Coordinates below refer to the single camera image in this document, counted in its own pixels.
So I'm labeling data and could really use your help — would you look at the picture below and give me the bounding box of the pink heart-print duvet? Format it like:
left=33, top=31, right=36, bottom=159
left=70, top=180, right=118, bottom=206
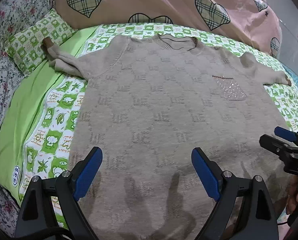
left=55, top=0, right=282, bottom=57

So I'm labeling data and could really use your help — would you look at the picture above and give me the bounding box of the beige knit sweater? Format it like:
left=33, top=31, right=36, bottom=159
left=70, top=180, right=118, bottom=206
left=47, top=35, right=289, bottom=239

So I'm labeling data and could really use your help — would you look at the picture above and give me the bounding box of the right hand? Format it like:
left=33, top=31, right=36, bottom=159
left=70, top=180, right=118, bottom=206
left=286, top=176, right=298, bottom=215

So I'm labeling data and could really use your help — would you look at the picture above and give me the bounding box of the green patterned bed sheet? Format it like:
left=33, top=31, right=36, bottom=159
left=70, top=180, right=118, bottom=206
left=0, top=24, right=298, bottom=203

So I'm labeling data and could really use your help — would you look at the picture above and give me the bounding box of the small green patterned pillow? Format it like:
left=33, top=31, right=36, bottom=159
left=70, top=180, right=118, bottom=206
left=5, top=9, right=76, bottom=76

